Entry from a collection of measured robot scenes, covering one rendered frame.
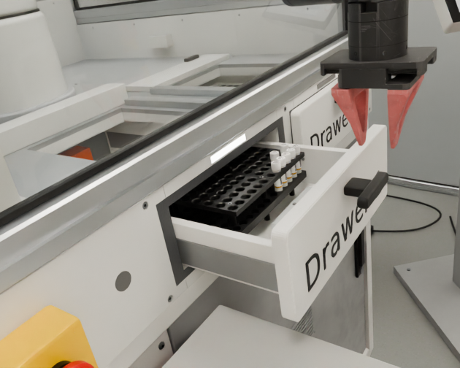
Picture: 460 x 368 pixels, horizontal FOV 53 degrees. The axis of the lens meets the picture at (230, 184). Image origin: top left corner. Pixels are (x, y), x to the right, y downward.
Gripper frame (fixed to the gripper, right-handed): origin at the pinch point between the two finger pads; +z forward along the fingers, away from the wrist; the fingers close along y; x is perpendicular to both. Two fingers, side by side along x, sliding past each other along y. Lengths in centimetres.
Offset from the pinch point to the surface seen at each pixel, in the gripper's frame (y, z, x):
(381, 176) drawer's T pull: -0.5, 4.4, 0.4
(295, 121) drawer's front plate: 17.6, 4.4, -15.0
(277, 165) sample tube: 13.0, 4.8, 0.2
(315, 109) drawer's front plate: 16.6, 4.1, -20.4
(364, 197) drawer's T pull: -0.3, 4.5, 5.6
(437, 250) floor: 12, 95, -117
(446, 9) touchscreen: 6, -3, -69
